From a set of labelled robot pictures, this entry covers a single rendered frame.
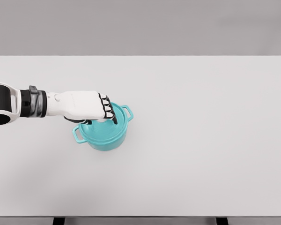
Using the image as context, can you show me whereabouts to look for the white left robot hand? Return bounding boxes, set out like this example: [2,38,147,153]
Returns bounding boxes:
[61,90,118,126]

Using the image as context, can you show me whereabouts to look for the teal pot lid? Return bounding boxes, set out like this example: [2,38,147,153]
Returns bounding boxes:
[79,102,128,143]

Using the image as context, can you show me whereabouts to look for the teal pot with handles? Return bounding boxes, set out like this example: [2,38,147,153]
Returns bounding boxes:
[72,102,134,151]

